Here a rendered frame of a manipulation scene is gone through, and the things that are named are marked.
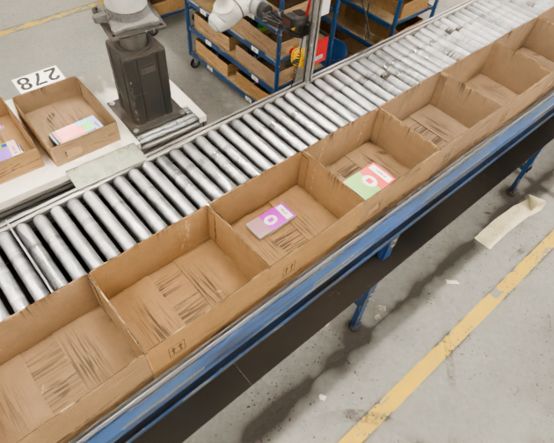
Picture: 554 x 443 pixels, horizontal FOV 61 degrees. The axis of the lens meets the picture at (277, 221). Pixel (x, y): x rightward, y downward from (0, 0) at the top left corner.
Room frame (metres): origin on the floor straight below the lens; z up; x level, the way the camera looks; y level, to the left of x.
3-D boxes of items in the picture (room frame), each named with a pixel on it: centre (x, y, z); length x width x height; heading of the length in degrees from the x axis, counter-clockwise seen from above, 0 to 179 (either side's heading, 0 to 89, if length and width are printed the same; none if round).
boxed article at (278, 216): (1.00, 0.02, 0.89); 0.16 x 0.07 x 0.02; 135
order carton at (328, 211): (0.95, -0.03, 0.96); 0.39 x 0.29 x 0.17; 135
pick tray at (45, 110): (1.51, 0.92, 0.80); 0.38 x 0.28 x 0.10; 44
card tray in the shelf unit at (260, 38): (2.75, 0.12, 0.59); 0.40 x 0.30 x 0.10; 43
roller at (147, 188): (1.14, 0.43, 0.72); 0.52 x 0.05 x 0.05; 45
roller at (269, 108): (1.65, -0.07, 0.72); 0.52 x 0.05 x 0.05; 45
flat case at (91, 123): (1.44, 0.84, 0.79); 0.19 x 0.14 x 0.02; 136
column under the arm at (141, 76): (1.68, 0.63, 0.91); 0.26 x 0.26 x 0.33; 43
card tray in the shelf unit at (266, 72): (2.76, 0.13, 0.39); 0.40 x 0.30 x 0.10; 46
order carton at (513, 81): (1.79, -0.85, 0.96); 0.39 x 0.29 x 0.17; 135
